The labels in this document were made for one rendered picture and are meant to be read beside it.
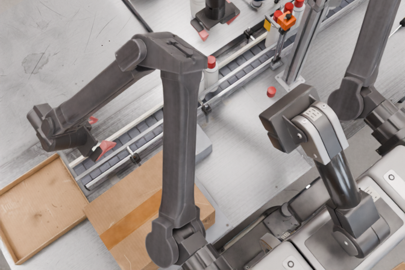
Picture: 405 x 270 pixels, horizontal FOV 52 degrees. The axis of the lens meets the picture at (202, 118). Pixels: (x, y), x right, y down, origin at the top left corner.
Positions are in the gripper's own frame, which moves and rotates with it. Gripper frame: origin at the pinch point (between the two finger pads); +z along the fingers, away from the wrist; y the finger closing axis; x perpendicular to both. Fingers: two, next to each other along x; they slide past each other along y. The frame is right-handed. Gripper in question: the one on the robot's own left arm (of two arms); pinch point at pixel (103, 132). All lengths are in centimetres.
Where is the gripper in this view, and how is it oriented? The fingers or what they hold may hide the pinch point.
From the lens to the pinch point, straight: 124.2
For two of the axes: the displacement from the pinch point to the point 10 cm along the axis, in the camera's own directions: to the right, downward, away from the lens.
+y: -6.2, -7.1, 3.2
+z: 5.2, -0.8, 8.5
